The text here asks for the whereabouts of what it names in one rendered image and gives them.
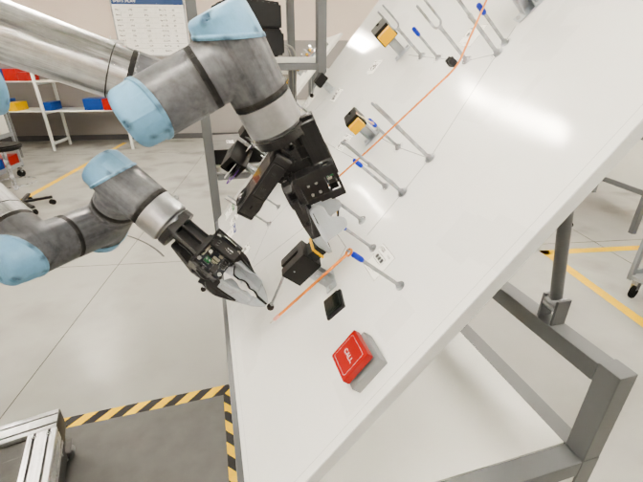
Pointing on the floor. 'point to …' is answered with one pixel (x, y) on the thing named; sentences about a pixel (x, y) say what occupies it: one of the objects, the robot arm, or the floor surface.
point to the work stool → (12, 172)
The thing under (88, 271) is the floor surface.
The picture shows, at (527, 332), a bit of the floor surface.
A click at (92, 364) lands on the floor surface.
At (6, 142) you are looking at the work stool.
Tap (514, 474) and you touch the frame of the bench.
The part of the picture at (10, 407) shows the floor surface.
